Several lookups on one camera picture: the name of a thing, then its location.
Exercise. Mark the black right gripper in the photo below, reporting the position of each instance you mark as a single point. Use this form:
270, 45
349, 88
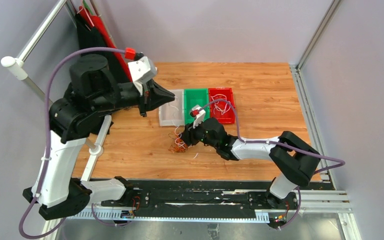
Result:
188, 135

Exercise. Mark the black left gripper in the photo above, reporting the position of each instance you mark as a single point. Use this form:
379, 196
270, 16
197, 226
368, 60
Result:
154, 95

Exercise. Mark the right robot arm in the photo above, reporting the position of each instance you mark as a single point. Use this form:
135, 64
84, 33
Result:
296, 160

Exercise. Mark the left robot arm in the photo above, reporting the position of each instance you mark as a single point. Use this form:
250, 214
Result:
92, 94

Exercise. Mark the white plastic bin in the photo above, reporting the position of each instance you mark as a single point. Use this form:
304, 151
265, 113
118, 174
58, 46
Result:
173, 113

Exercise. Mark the red plastic bin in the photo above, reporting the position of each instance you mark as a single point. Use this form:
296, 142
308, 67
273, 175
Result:
221, 110

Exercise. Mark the green plastic bin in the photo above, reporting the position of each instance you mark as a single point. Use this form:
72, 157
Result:
193, 97

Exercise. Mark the red garment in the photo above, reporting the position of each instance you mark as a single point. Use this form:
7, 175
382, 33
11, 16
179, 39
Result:
106, 36

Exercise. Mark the silver clothes rack pole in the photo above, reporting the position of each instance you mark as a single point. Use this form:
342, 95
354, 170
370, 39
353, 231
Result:
22, 119

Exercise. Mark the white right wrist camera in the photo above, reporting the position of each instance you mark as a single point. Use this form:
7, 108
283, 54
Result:
198, 113

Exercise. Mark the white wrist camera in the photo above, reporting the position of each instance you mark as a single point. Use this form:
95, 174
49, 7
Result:
141, 72
198, 113

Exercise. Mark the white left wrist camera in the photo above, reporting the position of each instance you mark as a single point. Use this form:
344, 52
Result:
141, 72

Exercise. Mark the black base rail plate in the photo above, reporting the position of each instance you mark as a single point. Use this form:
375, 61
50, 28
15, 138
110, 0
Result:
199, 199

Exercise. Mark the aluminium frame rail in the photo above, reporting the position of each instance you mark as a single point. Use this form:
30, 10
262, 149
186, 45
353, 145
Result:
320, 201

